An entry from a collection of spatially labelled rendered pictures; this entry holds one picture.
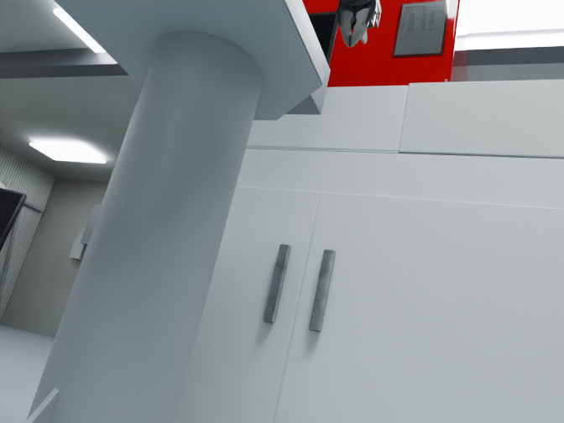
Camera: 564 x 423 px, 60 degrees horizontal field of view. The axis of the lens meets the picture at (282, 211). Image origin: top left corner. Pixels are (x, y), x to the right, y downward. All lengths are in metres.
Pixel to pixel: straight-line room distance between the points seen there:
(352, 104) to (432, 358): 0.49
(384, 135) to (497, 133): 0.19
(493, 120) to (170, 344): 0.64
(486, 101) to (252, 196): 0.46
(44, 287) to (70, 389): 10.13
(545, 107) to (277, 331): 0.59
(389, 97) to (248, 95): 0.37
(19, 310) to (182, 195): 10.44
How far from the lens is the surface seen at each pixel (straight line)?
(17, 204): 2.98
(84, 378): 0.57
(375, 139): 0.93
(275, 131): 1.00
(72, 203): 10.95
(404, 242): 0.84
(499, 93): 0.95
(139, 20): 0.71
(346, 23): 1.16
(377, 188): 0.88
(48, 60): 6.22
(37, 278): 10.89
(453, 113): 0.93
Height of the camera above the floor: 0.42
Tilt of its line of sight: 17 degrees up
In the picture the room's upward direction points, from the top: 13 degrees clockwise
